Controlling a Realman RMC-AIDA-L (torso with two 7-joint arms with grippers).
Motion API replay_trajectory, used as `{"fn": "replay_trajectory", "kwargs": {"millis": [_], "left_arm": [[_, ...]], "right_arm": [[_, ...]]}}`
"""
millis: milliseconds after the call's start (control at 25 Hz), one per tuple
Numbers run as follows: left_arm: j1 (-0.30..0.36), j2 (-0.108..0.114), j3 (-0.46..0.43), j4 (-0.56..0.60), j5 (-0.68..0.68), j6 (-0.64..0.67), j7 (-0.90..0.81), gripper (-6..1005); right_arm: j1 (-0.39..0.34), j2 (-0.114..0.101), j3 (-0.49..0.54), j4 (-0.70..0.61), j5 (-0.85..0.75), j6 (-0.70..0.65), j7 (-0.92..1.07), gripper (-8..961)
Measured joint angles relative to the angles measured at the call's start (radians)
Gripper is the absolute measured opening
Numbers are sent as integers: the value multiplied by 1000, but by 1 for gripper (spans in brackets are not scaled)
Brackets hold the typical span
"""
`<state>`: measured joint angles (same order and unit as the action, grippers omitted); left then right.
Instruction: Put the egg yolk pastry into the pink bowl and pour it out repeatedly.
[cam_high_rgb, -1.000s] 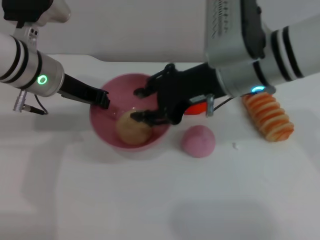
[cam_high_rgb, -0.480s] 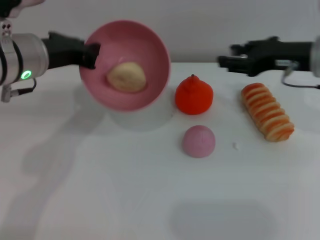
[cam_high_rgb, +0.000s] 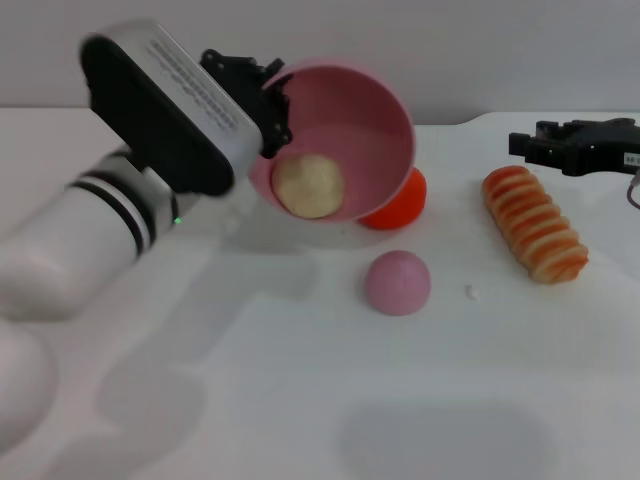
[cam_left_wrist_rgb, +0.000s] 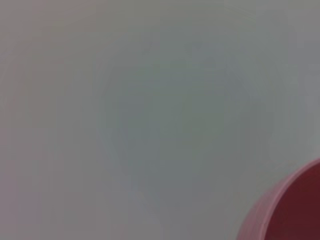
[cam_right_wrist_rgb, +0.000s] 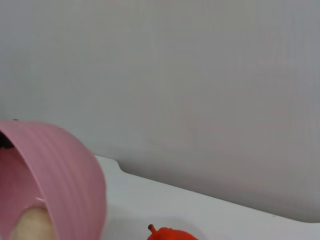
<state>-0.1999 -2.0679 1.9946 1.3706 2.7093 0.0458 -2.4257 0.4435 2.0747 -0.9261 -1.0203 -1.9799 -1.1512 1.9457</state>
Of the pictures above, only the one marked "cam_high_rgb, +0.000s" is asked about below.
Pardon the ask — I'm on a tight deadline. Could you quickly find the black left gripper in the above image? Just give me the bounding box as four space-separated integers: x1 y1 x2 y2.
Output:
198 48 295 160

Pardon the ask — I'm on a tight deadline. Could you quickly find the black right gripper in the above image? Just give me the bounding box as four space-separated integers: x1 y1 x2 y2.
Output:
508 118 640 178

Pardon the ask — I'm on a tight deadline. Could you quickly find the beige egg yolk pastry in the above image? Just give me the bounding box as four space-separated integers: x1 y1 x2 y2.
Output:
271 153 346 220

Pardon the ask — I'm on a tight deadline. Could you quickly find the pink plastic bowl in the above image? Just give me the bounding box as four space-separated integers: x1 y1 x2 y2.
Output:
248 58 417 224

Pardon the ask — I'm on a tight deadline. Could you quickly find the striped bread roll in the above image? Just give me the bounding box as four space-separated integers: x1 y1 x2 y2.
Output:
481 165 590 286

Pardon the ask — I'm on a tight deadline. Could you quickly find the orange tangerine toy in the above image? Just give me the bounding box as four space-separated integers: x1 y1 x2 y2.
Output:
358 167 428 231

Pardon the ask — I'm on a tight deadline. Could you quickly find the pink round bun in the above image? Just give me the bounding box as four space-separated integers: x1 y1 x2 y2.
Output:
364 249 432 317

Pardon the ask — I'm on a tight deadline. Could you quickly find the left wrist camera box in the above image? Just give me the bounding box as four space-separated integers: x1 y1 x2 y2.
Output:
78 19 265 197

